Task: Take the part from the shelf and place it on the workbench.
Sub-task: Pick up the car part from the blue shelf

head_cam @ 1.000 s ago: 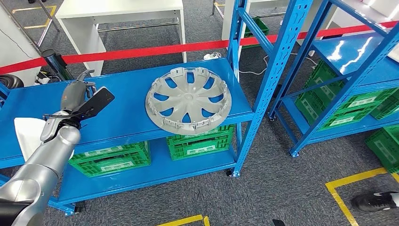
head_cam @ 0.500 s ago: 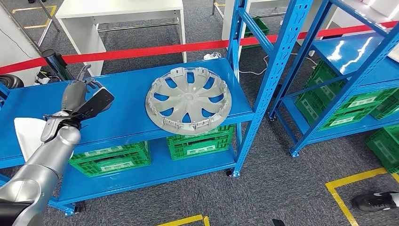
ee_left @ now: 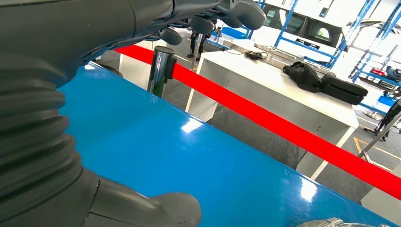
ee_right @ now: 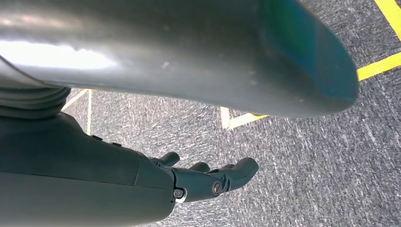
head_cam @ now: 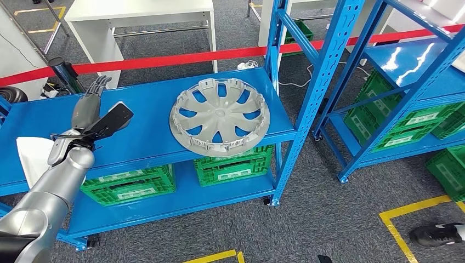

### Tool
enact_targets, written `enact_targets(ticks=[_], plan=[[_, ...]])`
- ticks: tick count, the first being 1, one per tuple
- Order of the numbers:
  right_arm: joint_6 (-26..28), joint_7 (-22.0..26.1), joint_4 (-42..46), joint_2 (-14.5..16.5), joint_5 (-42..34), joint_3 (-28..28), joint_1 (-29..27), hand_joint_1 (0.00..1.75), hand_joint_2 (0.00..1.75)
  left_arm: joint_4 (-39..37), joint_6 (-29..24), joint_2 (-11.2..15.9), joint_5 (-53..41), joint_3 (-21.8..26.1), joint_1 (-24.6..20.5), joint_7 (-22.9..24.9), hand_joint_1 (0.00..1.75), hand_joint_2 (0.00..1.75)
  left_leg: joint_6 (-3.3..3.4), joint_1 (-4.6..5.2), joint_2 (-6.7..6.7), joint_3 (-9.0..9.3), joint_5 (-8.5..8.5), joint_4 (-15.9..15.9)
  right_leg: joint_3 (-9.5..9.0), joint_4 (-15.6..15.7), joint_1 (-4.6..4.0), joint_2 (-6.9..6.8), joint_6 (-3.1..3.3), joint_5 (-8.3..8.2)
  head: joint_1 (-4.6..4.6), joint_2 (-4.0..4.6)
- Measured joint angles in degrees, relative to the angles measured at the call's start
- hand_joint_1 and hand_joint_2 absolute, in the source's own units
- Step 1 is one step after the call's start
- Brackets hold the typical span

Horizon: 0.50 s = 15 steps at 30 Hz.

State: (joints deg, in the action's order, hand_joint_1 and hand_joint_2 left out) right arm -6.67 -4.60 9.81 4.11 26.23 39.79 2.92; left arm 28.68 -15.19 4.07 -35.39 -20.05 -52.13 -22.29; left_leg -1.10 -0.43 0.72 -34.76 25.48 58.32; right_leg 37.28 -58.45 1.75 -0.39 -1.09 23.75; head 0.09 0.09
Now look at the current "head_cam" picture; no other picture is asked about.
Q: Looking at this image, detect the blue metal shelf rack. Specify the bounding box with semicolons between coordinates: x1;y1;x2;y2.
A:
312;0;465;184
0;0;366;252

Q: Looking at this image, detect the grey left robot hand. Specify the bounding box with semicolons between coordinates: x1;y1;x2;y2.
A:
71;75;112;132

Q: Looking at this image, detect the red barrier belt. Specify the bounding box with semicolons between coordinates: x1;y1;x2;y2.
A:
0;23;465;88

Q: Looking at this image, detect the black barrier post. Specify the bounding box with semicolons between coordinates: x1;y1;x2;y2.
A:
48;56;87;95

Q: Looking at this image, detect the white floor cable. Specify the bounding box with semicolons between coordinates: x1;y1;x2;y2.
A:
277;62;370;88

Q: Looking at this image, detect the pale grey panel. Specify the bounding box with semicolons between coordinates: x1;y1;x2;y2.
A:
0;7;50;101

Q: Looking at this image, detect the black sneaker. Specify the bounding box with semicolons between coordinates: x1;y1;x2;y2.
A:
409;222;465;248

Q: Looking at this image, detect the grey wheel hubcap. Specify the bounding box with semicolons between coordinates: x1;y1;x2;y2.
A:
169;77;271;158

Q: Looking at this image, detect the green folding crate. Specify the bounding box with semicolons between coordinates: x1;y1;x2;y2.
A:
193;145;274;174
80;164;175;193
343;107;447;152
359;68;465;132
282;20;314;57
197;159;273;188
431;103;465;140
89;178;177;208

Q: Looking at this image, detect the open green crate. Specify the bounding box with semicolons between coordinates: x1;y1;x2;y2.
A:
426;144;465;202

